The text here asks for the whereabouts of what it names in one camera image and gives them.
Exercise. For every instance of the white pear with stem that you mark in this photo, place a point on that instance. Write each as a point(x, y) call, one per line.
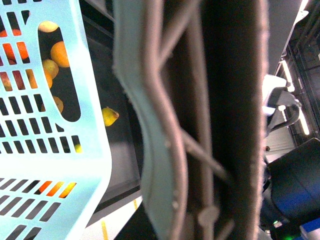
point(47, 26)

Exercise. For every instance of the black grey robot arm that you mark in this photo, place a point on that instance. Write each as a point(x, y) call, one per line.
point(291, 187)

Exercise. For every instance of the small yellow-green fruit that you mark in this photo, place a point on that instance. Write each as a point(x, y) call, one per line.
point(50, 66)

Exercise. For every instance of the small orange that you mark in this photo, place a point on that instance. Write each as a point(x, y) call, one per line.
point(10, 53)

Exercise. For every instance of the light teal shopping basket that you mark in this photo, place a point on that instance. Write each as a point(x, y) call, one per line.
point(53, 172)

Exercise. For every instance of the yellow quince fruit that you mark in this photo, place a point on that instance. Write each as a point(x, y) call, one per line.
point(109, 116)

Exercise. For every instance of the yellow pear front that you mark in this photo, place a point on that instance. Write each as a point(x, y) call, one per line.
point(32, 79)

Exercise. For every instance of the brownish yellow pear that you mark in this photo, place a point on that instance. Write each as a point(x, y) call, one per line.
point(59, 103)

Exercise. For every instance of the red apple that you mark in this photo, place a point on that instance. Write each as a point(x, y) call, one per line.
point(8, 81)

